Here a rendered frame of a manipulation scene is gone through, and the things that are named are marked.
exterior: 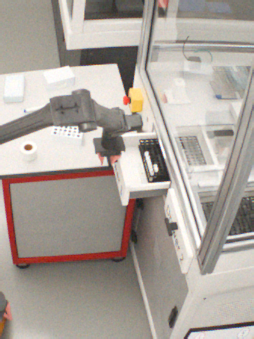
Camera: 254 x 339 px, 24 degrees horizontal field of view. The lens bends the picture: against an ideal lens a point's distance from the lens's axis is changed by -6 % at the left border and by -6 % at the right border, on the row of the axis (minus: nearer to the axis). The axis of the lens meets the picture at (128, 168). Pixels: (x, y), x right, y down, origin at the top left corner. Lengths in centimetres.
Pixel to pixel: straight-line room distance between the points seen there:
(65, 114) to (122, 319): 150
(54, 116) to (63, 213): 110
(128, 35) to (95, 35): 16
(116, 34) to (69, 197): 81
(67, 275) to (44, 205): 54
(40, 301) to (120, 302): 39
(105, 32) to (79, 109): 128
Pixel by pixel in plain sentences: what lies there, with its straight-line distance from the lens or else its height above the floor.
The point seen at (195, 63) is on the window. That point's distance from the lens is 183.
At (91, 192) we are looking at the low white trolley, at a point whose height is 59.
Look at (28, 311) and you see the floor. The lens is 285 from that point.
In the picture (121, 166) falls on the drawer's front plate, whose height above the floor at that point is 93.
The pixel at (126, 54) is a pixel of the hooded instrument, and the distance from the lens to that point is 296.
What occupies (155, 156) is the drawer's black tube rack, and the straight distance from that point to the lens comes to 224.
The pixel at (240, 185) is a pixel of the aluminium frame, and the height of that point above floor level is 137.
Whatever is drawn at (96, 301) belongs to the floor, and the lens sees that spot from 289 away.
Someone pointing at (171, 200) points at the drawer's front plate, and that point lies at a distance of 209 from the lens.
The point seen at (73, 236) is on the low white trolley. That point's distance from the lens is 274.
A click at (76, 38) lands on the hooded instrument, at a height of 87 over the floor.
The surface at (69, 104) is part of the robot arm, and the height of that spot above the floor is 147.
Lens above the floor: 252
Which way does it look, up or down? 48 degrees down
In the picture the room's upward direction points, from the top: 8 degrees clockwise
